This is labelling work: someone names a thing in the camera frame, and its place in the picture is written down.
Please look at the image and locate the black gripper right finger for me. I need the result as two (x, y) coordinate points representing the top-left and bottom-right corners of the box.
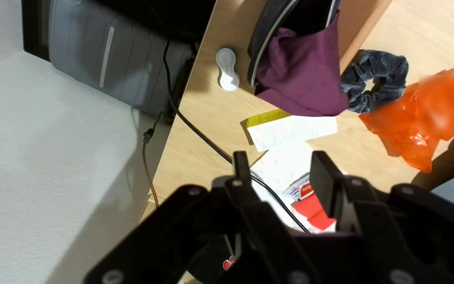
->
(311, 149), (454, 249)

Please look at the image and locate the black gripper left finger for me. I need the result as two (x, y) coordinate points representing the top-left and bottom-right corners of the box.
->
(84, 149), (292, 284)

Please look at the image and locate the white box with yellow edge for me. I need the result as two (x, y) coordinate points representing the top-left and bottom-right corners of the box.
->
(240, 108), (341, 154)

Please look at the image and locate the maroon round object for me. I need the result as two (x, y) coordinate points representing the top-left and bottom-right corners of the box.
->
(254, 12), (350, 118)

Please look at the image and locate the red plastic case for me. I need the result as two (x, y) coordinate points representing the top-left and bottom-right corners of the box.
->
(292, 179), (339, 233)

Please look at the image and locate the black cap with red badge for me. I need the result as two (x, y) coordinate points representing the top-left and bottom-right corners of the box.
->
(186, 233), (245, 284)

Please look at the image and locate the small white red tube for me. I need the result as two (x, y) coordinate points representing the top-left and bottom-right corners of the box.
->
(284, 175), (313, 201)

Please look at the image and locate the white paper towel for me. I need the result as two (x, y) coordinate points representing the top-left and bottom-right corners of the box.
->
(248, 140), (344, 235)

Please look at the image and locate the orange plastic bag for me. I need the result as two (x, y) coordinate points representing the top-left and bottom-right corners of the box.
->
(358, 67), (454, 175)

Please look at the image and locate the dark blue scrunchie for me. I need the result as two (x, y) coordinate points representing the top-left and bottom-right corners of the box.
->
(339, 47), (412, 115)

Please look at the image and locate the brown wooden block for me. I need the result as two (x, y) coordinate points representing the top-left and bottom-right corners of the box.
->
(336, 0), (396, 59)

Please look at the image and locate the dark grey computer case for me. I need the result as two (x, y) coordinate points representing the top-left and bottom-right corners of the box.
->
(48, 0), (194, 116)

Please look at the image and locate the thin brown cable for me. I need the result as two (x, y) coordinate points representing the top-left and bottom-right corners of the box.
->
(141, 112), (164, 206)

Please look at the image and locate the black desk cable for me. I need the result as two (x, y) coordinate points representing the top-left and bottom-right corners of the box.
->
(161, 36), (313, 235)

